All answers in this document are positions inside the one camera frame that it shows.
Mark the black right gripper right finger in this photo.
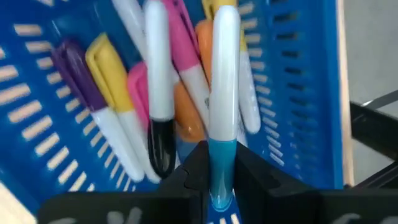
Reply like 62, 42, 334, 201
233, 141, 398, 224

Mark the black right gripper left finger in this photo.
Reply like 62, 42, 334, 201
37, 140, 208, 224

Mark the teal-capped white pen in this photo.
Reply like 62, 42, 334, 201
206, 4, 243, 213

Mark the black-capped white pen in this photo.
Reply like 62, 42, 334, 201
144, 0, 178, 180

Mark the purple-capped white pen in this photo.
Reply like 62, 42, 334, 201
50, 39, 146, 184

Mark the blue plastic basket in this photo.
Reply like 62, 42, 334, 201
0, 0, 345, 224

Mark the black table edge rail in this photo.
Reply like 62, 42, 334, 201
349, 89, 398, 191

